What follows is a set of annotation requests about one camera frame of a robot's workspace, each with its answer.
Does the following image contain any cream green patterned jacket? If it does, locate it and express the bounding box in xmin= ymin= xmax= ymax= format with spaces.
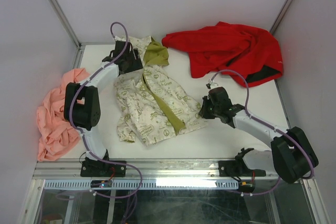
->
xmin=114 ymin=36 xmax=207 ymax=146

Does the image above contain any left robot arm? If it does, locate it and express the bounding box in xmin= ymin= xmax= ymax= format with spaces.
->
xmin=64 ymin=40 xmax=143 ymax=176

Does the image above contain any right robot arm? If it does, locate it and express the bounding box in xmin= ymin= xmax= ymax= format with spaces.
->
xmin=199 ymin=84 xmax=319 ymax=184

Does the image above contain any red garment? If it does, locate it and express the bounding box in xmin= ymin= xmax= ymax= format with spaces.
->
xmin=162 ymin=22 xmax=284 ymax=87

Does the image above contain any pink garment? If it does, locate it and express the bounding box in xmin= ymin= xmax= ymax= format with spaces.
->
xmin=36 ymin=68 xmax=89 ymax=162

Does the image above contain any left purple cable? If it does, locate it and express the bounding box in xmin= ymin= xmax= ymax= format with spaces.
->
xmin=62 ymin=22 xmax=144 ymax=224

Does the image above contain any purple cable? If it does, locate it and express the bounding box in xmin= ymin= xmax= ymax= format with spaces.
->
xmin=207 ymin=69 xmax=316 ymax=197
xmin=62 ymin=22 xmax=144 ymax=224

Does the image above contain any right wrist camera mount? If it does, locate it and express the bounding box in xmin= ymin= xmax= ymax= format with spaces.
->
xmin=206 ymin=79 xmax=219 ymax=90

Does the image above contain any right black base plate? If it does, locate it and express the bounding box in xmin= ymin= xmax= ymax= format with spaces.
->
xmin=218 ymin=160 xmax=266 ymax=178

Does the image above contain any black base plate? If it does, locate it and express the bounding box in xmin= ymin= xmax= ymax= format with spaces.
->
xmin=80 ymin=158 xmax=126 ymax=177
xmin=218 ymin=160 xmax=266 ymax=178

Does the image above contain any white slotted cable duct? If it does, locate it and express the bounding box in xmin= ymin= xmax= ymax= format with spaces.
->
xmin=44 ymin=177 xmax=238 ymax=190

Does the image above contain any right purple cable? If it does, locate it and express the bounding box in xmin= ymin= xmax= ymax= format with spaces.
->
xmin=207 ymin=69 xmax=316 ymax=197

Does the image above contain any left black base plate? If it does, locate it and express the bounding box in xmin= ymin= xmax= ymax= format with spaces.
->
xmin=80 ymin=158 xmax=126 ymax=177

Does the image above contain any left aluminium corner post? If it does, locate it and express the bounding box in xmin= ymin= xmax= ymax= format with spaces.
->
xmin=48 ymin=0 xmax=81 ymax=49

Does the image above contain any aluminium corner post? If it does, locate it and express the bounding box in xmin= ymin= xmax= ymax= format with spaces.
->
xmin=269 ymin=0 xmax=294 ymax=35
xmin=48 ymin=0 xmax=81 ymax=49

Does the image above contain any aluminium front rail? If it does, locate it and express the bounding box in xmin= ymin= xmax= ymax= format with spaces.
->
xmin=33 ymin=157 xmax=315 ymax=180

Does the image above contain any right aluminium corner post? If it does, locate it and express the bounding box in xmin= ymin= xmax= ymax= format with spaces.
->
xmin=269 ymin=0 xmax=294 ymax=35

